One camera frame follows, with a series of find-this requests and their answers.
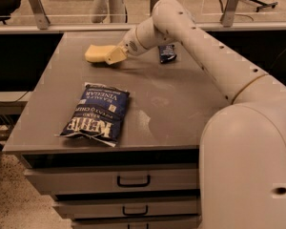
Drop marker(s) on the white robot pedestal background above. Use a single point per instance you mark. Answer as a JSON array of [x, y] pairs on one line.
[[115, 9]]

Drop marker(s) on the left metal bracket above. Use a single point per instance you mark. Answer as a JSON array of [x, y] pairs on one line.
[[41, 19]]

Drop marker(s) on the right metal bracket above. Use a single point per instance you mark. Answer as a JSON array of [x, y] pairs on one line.
[[228, 16]]

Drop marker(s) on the bottom grey drawer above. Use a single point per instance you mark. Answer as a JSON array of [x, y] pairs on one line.
[[172, 222]]

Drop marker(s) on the grey drawer cabinet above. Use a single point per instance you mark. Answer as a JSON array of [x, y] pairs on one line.
[[116, 147]]

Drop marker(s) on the yellow sponge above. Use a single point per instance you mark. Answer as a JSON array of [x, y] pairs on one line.
[[96, 54]]

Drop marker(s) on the middle grey drawer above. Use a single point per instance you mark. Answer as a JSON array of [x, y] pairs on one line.
[[127, 207]]

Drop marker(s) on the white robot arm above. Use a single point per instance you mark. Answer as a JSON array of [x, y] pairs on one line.
[[242, 150]]

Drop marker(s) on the blue Kettle chips bag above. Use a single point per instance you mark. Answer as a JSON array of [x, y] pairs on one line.
[[99, 114]]

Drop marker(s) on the top grey drawer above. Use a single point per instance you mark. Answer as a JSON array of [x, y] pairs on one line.
[[101, 180]]

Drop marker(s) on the grey drawer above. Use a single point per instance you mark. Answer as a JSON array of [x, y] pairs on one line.
[[101, 180], [172, 222], [127, 207]]

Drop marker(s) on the small dark blue snack packet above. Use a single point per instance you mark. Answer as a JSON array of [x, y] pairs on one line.
[[166, 53]]

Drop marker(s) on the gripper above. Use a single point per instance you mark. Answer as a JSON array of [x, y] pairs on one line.
[[131, 44]]

